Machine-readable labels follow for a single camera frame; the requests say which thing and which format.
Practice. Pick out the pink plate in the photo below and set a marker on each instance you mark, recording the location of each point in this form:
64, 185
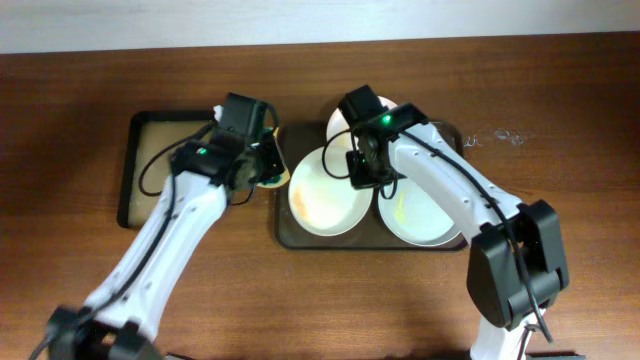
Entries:
336, 124

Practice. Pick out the white plate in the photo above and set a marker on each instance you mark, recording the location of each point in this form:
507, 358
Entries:
320, 204

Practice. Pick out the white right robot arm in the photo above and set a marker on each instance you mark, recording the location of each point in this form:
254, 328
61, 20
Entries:
517, 264

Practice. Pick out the green yellow sponge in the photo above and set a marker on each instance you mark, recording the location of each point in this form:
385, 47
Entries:
274, 170

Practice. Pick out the dark brown serving tray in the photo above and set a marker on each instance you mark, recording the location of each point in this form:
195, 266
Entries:
298, 140

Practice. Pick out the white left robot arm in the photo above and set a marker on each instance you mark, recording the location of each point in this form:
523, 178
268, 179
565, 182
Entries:
120, 319

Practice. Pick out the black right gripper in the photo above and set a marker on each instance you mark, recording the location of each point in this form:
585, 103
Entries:
360, 180

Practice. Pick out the light grey plate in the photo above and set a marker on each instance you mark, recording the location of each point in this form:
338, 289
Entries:
414, 217

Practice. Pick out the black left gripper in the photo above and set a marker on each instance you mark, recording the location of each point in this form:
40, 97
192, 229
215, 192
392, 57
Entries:
276, 167

